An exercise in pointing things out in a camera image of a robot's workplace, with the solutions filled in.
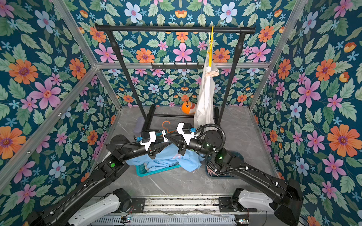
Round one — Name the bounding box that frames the pink clothespin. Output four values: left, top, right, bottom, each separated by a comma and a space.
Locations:
205, 70, 219, 77

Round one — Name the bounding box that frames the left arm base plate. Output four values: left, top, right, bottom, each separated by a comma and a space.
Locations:
119, 198, 146, 214

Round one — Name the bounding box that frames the orange plastic hanger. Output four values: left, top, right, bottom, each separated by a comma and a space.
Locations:
161, 121, 176, 133

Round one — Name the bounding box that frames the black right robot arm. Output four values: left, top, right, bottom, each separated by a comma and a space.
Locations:
162, 123, 304, 226

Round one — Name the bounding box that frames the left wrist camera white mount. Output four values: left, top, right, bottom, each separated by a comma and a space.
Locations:
136, 131, 156, 151

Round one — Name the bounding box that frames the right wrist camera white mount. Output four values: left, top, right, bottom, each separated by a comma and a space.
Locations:
176, 122, 197, 145

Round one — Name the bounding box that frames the dark teal clothespin tray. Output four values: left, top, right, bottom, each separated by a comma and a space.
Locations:
205, 149, 246, 179

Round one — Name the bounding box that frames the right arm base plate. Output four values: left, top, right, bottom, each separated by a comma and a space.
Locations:
215, 197, 258, 213

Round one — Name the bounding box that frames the black clothes rack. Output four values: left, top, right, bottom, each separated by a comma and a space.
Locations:
90, 24, 255, 129

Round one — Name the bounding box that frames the light blue garment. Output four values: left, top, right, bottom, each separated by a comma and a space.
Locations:
126, 144, 204, 172

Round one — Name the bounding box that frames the black wall hook rail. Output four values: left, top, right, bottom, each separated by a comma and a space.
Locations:
151, 63, 204, 70

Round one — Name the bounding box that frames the orange fish plush toy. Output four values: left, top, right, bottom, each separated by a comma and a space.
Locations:
182, 101, 197, 115

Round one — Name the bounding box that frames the teal laundry basket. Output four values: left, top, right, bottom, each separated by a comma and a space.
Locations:
135, 163, 182, 178

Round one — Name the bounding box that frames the yellow plastic hanger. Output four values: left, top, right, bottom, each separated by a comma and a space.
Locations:
207, 26, 214, 68

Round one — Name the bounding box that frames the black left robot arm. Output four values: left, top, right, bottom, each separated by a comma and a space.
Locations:
25, 132, 170, 226

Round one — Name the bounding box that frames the white t-shirt black print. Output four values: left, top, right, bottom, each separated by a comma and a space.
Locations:
194, 54, 218, 128

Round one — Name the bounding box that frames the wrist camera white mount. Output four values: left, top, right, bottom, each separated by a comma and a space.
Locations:
176, 122, 197, 145
136, 131, 156, 151

